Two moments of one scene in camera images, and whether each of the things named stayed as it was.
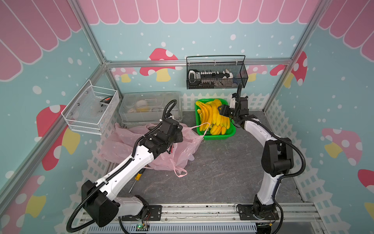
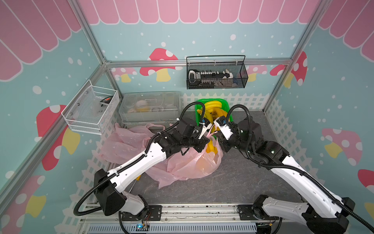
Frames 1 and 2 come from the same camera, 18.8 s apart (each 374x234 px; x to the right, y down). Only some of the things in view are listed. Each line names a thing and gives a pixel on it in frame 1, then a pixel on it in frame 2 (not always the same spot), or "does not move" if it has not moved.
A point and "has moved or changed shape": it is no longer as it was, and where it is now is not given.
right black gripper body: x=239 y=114 -> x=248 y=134
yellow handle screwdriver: x=137 y=177 does not move
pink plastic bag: x=183 y=151 has moved or changed shape
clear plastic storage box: x=147 y=107 does not move
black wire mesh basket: x=209 y=72 does not move
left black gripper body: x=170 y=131 -> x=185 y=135
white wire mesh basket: x=88 y=111 does not move
